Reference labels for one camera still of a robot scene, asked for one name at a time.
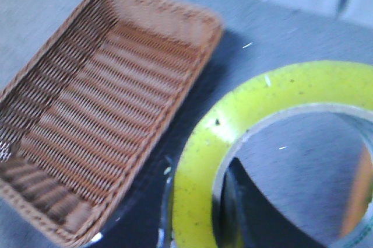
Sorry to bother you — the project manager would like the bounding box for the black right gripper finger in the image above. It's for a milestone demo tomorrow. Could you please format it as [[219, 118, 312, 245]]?
[[218, 158, 323, 247]]

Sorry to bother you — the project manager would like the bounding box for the yellow tape roll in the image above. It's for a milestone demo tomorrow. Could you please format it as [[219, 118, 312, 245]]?
[[172, 60, 372, 247]]

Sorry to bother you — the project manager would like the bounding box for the brown wicker basket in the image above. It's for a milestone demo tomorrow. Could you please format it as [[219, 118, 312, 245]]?
[[1, 0, 223, 247]]

